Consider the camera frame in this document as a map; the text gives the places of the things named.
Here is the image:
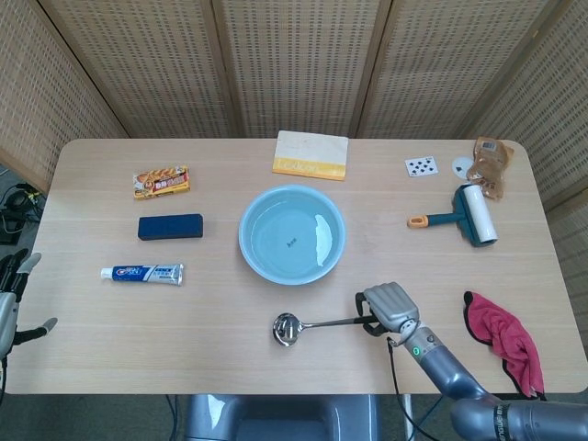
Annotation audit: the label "pink cloth with black trim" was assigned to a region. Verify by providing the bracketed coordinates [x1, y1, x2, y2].
[462, 290, 548, 400]

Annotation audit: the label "spades playing card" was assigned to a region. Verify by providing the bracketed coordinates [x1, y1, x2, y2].
[403, 155, 441, 177]

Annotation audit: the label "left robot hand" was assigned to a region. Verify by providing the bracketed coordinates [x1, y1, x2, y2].
[0, 249, 59, 364]

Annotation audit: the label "brown snack packet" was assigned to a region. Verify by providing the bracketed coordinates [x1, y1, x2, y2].
[468, 136, 515, 201]

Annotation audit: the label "dark blue eraser block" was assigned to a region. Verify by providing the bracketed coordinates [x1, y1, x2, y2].
[137, 212, 205, 243]

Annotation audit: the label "lint roller with teal handle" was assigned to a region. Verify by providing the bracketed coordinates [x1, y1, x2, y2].
[406, 182, 500, 249]

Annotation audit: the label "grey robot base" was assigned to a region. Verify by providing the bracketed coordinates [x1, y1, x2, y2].
[184, 393, 383, 441]

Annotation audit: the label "woven folding screen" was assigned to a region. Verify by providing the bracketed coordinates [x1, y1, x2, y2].
[0, 0, 588, 322]

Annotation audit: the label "black cables and equipment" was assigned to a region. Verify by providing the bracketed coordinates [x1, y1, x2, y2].
[0, 167, 48, 247]

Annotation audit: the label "metal ladle with black handle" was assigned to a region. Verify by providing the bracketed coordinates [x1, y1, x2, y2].
[272, 311, 382, 348]

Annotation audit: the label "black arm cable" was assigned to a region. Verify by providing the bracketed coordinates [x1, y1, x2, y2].
[385, 335, 431, 441]

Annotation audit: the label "yellow food box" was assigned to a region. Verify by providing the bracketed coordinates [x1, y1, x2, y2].
[132, 165, 193, 202]

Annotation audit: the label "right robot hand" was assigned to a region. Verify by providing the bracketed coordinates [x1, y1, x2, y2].
[355, 281, 421, 337]

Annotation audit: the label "blue and white toothpaste tube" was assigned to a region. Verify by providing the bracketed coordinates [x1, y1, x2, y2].
[100, 262, 186, 288]

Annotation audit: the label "light blue bowl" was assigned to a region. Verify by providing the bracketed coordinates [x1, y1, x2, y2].
[237, 184, 348, 287]

